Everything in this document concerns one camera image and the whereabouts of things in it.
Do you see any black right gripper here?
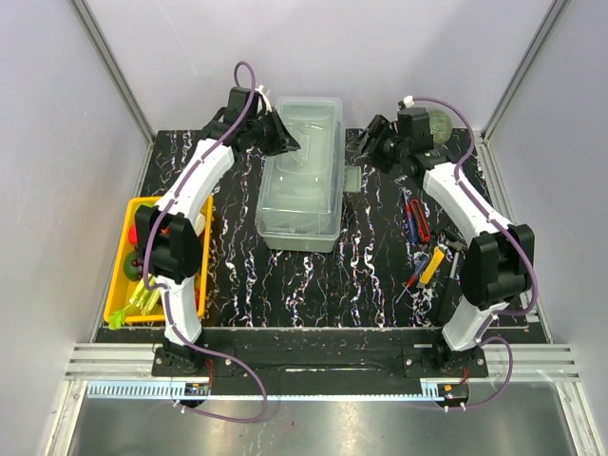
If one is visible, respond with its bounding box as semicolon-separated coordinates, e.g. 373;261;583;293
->
345;116;409;176

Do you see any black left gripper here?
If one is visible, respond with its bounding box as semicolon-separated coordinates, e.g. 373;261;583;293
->
247;106;301;157

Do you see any translucent green tool box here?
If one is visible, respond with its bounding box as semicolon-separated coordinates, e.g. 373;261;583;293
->
256;97;362;254

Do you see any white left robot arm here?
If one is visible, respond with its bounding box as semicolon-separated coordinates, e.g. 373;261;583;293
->
135;86;299;375

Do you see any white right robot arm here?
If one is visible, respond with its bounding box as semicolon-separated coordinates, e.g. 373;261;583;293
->
358;96;538;376

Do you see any red black utility tool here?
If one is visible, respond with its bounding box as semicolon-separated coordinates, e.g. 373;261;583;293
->
409;199;431;244

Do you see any green melon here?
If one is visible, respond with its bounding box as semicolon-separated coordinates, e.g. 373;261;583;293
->
428;109;452;146

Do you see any blue red screwdriver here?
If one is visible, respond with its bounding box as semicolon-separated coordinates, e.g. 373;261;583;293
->
402;189;419;245

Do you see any yellow utility knife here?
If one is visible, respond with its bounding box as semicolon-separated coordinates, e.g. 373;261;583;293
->
418;246;446;288

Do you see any small red screwdriver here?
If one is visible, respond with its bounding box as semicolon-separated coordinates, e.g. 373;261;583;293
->
395;256;430;302

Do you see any green pepper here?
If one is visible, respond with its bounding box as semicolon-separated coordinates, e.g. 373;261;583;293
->
123;251;143;281

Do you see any white green leek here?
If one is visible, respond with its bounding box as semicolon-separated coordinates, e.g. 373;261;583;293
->
107;212;213;329

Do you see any yellow plastic bin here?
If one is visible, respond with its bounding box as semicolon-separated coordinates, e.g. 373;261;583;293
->
103;195;215;326

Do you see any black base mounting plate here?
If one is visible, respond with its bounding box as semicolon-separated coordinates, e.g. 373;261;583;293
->
151;327;488;395

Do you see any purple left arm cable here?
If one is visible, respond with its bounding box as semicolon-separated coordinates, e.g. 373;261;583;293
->
142;60;270;422

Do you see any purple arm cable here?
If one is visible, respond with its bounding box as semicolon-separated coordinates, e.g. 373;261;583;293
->
142;60;270;422
412;96;541;412

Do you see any left aluminium frame post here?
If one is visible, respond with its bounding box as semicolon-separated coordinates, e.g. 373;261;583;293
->
67;0;156;144

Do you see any aluminium frame post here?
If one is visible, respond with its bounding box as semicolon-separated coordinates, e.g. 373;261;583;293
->
480;0;571;141
67;0;156;144

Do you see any right aluminium frame post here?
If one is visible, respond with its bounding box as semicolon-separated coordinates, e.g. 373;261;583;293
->
480;0;571;141

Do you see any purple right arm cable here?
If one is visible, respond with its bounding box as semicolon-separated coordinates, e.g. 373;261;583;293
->
412;96;541;412

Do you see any white slotted cable duct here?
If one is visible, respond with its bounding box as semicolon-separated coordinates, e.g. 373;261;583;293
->
85;380;466;406

